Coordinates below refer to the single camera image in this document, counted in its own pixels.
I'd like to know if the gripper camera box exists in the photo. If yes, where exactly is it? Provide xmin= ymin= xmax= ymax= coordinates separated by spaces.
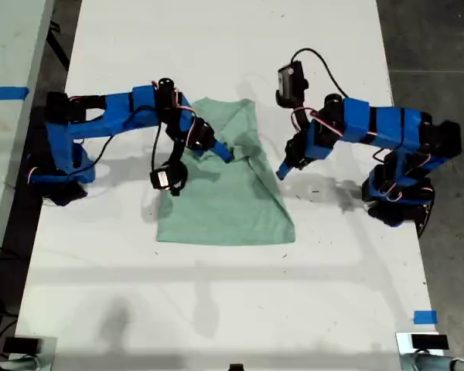
xmin=277 ymin=61 xmax=309 ymax=102
xmin=149 ymin=168 xmax=171 ymax=191

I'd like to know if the pale grey tube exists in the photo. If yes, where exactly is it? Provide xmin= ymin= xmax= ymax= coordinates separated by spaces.
xmin=404 ymin=352 xmax=464 ymax=371
xmin=0 ymin=355 xmax=36 ymax=371

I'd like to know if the camera black stalk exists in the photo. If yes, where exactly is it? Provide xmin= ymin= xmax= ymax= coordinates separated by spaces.
xmin=166 ymin=141 xmax=189 ymax=197
xmin=275 ymin=92 xmax=314 ymax=134

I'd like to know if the pale side table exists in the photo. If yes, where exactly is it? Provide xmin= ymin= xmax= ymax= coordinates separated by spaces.
xmin=0 ymin=0 xmax=56 ymax=298

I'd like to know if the black stand leg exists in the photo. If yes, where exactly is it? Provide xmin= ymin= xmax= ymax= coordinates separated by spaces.
xmin=48 ymin=21 xmax=70 ymax=73

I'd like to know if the blue tape square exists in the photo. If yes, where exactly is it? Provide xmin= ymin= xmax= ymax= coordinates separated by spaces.
xmin=413 ymin=310 xmax=438 ymax=325

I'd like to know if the pale green T-shirt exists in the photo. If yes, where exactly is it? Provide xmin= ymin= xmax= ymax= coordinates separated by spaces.
xmin=155 ymin=97 xmax=296 ymax=247

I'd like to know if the long blue tape strip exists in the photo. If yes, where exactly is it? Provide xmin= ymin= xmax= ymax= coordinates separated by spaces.
xmin=0 ymin=87 xmax=31 ymax=102

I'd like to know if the small black box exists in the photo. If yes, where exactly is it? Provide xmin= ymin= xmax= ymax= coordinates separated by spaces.
xmin=2 ymin=337 xmax=43 ymax=355
xmin=411 ymin=334 xmax=449 ymax=352

